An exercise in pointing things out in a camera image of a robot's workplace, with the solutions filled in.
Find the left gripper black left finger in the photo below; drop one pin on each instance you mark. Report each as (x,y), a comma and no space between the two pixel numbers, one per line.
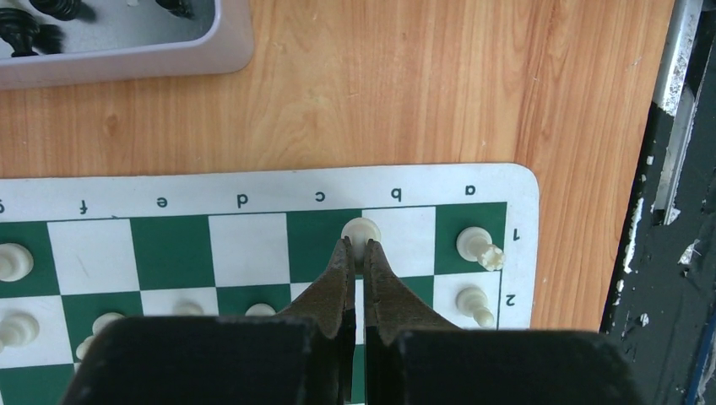
(301,355)

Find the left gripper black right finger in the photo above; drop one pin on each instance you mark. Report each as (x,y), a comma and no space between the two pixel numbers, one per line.
(415,356)

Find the white pawn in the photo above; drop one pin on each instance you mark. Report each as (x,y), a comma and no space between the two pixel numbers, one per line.
(360,230)

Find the metal tin box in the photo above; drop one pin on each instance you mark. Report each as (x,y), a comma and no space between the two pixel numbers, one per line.
(53,43)

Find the white piece board corner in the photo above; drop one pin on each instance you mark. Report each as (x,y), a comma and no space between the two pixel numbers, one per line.
(474,244)

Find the green white chess mat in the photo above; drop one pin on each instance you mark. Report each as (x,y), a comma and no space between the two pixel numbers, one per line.
(77,252)

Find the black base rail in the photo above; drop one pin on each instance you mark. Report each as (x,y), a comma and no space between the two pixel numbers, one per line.
(660,309)

